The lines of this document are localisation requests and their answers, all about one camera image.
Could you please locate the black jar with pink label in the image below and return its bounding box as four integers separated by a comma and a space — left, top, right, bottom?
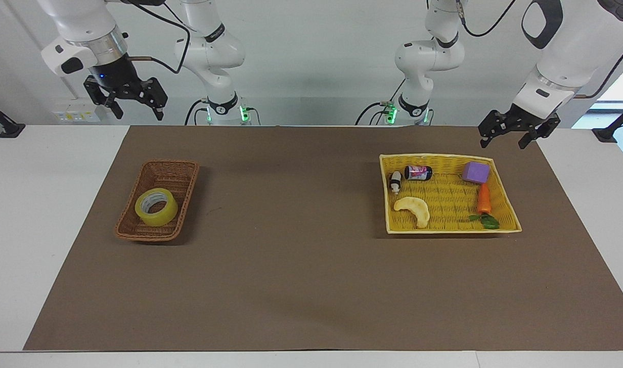
404, 165, 434, 182

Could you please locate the brown wicker basket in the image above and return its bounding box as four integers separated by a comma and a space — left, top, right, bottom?
114, 159, 200, 242

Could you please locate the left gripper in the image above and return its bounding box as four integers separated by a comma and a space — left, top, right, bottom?
478, 103, 562, 150

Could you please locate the yellow toy banana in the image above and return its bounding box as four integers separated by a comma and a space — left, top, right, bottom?
393, 196, 431, 229

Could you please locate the purple cube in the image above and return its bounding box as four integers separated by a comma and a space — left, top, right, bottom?
461, 161, 491, 185

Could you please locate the black stand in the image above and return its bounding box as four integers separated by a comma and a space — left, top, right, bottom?
0, 97, 26, 139
592, 101, 623, 143

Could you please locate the orange toy carrot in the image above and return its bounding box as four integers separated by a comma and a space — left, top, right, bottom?
469, 182, 501, 230

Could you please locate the yellow tape roll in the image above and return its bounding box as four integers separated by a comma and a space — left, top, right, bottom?
134, 188, 180, 227

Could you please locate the white wall socket strip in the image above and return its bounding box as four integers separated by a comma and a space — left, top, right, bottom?
52, 104, 101, 124

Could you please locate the black cable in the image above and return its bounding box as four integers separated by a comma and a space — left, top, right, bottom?
184, 99, 211, 126
457, 0, 518, 38
355, 101, 395, 126
571, 37, 623, 100
121, 0, 192, 75

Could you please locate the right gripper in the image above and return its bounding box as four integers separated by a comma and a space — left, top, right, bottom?
83, 55, 169, 122

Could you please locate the yellow woven basket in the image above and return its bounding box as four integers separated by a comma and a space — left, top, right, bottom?
379, 153, 523, 235

